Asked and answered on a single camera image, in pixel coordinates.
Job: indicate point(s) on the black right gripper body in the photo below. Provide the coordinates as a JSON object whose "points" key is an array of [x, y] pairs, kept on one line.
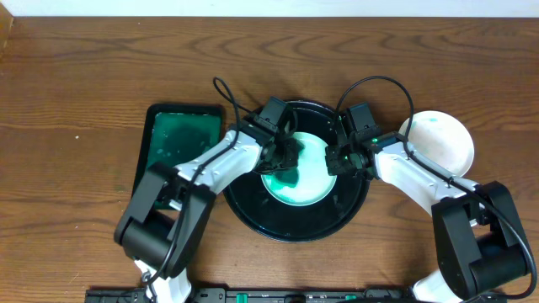
{"points": [[339, 160]]}

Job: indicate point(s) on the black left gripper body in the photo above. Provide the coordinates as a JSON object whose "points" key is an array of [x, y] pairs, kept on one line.
{"points": [[285, 154]]}

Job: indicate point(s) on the green sponge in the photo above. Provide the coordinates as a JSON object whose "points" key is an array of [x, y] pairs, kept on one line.
{"points": [[287, 178]]}

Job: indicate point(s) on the white plate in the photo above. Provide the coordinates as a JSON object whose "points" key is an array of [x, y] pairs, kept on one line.
{"points": [[438, 138]]}

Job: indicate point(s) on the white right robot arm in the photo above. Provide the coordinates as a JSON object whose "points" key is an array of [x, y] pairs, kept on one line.
{"points": [[479, 239]]}

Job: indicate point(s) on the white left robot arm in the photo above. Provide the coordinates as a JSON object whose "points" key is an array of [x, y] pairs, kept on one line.
{"points": [[169, 210]]}

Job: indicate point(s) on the rectangular black sponge tray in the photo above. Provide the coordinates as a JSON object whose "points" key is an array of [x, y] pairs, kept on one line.
{"points": [[177, 133]]}

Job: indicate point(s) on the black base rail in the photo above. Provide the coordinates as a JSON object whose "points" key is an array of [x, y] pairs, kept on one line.
{"points": [[219, 295]]}

